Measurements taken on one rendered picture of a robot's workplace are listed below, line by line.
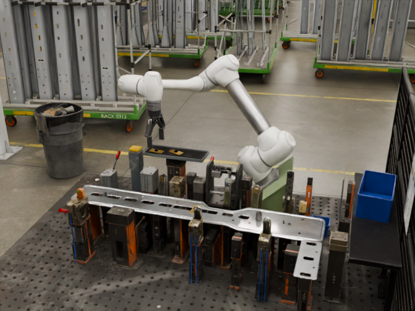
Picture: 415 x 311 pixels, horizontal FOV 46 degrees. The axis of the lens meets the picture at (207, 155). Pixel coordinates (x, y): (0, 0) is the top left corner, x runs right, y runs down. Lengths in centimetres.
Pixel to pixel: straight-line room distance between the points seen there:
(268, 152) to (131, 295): 121
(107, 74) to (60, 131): 180
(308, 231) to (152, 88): 112
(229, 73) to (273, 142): 51
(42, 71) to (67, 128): 205
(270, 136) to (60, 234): 140
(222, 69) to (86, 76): 391
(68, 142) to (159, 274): 280
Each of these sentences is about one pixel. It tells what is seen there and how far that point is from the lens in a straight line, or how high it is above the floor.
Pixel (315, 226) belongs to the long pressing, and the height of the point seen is 100.
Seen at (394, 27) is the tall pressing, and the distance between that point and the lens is 947.
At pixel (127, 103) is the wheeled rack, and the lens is 666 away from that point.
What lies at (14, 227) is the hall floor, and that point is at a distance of 464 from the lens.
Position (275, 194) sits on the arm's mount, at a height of 87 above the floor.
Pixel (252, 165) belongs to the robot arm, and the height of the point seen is 99.
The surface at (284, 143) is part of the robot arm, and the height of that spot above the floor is 116.
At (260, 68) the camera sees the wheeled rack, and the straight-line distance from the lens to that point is 858.
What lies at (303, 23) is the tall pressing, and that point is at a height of 53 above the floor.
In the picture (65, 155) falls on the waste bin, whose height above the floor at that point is 27.
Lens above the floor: 230
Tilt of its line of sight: 24 degrees down
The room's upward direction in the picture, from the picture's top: straight up
